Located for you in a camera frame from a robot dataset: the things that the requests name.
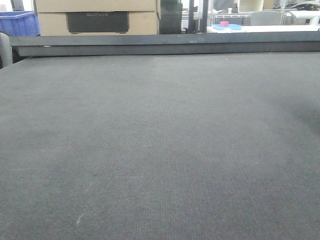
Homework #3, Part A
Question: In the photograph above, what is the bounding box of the black conveyor belt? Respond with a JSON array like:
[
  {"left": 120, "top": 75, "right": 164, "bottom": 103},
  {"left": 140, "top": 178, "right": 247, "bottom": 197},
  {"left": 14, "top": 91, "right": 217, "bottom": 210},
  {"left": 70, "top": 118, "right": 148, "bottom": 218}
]
[{"left": 0, "top": 52, "right": 320, "bottom": 240}]

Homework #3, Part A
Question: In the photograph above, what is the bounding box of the lower EcoFlow cardboard box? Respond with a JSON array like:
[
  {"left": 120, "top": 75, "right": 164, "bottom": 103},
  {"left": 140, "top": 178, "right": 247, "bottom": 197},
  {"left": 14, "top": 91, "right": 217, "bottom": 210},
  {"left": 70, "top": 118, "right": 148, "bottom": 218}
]
[{"left": 37, "top": 11, "right": 159, "bottom": 36}]

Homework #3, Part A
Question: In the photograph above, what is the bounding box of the upper cardboard box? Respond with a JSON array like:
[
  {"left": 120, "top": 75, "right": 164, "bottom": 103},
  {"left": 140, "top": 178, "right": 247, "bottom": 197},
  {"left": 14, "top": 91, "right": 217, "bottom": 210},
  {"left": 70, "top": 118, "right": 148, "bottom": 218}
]
[{"left": 35, "top": 0, "right": 160, "bottom": 13}]

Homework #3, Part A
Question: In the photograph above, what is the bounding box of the black cabinet panel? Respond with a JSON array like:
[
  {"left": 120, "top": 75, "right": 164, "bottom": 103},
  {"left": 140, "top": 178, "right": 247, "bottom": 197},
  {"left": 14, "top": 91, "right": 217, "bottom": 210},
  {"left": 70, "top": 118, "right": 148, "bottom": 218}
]
[{"left": 159, "top": 0, "right": 183, "bottom": 35}]

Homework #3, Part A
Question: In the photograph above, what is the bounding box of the pink tape roll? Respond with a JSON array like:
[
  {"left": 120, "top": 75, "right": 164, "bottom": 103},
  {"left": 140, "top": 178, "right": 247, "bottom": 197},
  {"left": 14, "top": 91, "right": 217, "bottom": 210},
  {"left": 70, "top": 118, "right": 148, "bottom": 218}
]
[{"left": 219, "top": 21, "right": 229, "bottom": 28}]

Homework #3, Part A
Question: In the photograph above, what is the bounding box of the blue tray on table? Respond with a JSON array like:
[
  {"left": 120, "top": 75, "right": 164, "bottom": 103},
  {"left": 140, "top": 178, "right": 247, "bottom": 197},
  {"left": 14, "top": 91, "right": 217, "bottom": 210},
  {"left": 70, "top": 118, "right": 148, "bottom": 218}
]
[{"left": 211, "top": 23, "right": 243, "bottom": 31}]

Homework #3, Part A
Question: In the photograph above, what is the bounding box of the white background table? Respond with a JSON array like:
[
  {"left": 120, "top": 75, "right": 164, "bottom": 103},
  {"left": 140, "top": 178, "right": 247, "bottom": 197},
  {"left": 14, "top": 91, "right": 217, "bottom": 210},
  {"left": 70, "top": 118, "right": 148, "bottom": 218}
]
[{"left": 207, "top": 25, "right": 320, "bottom": 33}]

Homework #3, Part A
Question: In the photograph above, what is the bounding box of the grey office chair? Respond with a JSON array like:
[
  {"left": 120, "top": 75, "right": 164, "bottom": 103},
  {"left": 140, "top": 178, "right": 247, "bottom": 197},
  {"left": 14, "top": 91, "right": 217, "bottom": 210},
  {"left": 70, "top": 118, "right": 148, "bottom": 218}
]
[{"left": 250, "top": 10, "right": 282, "bottom": 26}]

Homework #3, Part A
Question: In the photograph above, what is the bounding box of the grey chair back left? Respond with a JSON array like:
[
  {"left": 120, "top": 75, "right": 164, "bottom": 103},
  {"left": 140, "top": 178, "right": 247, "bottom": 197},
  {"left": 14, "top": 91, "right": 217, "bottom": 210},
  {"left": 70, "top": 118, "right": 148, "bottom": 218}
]
[{"left": 0, "top": 32, "right": 13, "bottom": 68}]

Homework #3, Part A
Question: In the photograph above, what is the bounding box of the blue plastic crate background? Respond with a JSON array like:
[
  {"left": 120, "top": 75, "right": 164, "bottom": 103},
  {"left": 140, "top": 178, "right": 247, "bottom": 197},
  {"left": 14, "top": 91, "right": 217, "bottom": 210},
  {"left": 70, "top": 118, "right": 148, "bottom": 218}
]
[{"left": 0, "top": 11, "right": 40, "bottom": 37}]

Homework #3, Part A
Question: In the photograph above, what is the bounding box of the black vertical post left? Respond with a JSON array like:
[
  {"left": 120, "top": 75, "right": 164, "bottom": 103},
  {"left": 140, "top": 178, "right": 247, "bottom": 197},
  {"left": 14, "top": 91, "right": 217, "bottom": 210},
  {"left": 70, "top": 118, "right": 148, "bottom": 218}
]
[{"left": 187, "top": 0, "right": 198, "bottom": 34}]

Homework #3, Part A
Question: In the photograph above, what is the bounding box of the black vertical post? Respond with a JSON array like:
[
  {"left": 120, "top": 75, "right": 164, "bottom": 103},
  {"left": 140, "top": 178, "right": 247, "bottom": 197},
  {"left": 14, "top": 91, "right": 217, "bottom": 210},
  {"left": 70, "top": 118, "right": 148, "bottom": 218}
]
[
  {"left": 187, "top": 0, "right": 198, "bottom": 34},
  {"left": 200, "top": 0, "right": 209, "bottom": 33}
]

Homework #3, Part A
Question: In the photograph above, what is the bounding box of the black vertical post right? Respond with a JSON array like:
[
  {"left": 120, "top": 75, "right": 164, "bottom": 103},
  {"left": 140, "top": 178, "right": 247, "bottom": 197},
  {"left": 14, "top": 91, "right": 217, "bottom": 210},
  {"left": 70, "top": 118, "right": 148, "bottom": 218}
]
[{"left": 200, "top": 0, "right": 209, "bottom": 33}]

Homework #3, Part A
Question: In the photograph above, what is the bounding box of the black conveyor side rail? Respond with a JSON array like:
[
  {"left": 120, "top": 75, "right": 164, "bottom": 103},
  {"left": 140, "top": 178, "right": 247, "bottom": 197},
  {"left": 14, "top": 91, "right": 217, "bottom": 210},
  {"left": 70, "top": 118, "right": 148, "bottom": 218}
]
[{"left": 9, "top": 31, "right": 320, "bottom": 57}]

